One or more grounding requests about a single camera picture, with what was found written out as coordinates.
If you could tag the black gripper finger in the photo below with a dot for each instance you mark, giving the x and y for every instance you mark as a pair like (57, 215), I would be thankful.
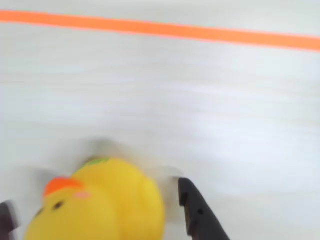
(8, 217)
(202, 217)

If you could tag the yellow rubber duck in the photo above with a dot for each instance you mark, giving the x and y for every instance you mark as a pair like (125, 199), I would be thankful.
(105, 205)

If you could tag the orange tape strip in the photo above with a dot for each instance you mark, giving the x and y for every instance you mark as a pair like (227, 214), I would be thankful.
(160, 28)

